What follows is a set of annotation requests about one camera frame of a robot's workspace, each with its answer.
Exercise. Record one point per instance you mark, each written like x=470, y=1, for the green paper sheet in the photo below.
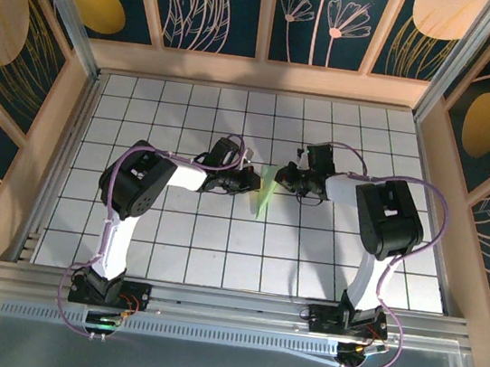
x=265, y=195

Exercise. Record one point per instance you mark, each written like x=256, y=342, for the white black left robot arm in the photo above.
x=117, y=248

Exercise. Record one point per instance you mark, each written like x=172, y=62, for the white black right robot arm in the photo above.
x=365, y=287

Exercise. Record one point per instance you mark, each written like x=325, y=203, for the small controller board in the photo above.
x=105, y=320
x=360, y=355

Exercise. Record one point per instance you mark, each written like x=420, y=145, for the aluminium front rail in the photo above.
x=227, y=311

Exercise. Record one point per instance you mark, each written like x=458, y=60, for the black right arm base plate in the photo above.
x=321, y=322

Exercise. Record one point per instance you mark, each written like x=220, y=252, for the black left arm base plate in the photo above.
x=138, y=296

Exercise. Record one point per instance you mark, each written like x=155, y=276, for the aluminium side rail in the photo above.
x=65, y=158

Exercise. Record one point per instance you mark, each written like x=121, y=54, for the aluminium corner post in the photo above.
x=464, y=59
x=66, y=12

